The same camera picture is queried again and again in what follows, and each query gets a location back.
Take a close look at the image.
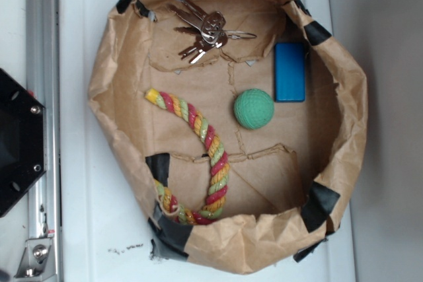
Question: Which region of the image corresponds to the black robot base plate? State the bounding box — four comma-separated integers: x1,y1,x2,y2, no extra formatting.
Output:
1,70,46,217

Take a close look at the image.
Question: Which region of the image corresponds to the silver corner bracket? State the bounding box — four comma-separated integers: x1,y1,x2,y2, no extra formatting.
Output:
14,238,56,281

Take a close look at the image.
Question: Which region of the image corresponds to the brown paper bag bin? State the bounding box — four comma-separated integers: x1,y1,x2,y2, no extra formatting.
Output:
89,0,367,274

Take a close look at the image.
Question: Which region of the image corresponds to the aluminium frame rail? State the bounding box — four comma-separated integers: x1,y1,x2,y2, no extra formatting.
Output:
26,0,63,281

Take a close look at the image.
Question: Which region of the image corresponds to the blue rectangular block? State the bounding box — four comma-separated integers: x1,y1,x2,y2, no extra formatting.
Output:
274,43,305,102

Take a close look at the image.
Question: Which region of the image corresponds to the multicoloured twisted rope toy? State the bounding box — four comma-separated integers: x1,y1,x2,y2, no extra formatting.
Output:
145,88,230,225

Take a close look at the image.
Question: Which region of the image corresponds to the silver key bunch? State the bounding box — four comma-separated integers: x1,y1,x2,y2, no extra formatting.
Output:
167,0,257,64

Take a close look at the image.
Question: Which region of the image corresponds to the green dimpled ball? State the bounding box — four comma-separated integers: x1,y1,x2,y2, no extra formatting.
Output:
233,88,274,129

